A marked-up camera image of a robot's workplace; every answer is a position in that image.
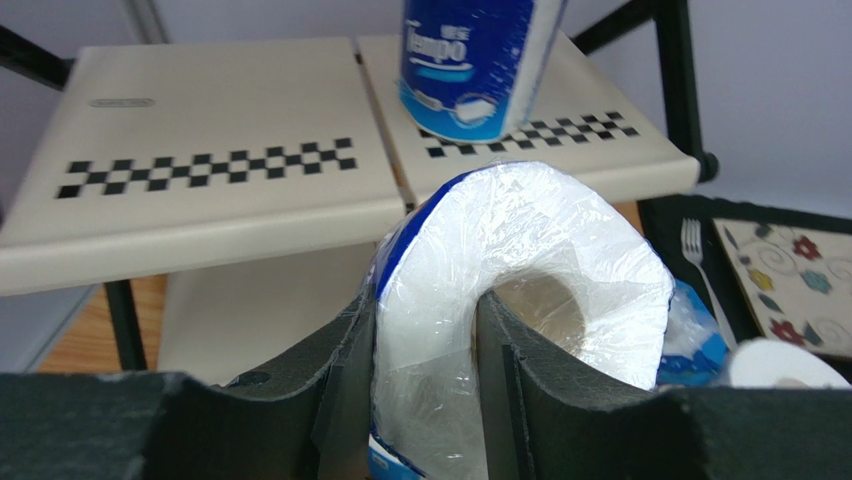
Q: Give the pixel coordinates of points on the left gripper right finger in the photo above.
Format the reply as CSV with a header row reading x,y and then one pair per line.
x,y
548,415

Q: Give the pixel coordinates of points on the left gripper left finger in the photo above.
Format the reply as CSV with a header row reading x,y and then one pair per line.
x,y
305,414

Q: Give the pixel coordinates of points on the dark blue roll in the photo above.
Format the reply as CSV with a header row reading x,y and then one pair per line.
x,y
497,224
470,70

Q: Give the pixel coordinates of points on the white red-floral paper roll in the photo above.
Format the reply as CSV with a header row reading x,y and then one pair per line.
x,y
772,364

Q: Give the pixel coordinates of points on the cream checkered three-tier shelf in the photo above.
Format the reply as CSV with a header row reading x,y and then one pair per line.
x,y
168,158

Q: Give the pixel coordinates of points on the blue cartoon-face wrapped roll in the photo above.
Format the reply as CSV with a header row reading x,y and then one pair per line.
x,y
693,350

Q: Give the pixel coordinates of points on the silver fork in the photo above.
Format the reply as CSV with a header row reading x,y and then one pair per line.
x,y
692,249

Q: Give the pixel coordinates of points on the square floral plate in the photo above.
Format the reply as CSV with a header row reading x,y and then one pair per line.
x,y
796,282

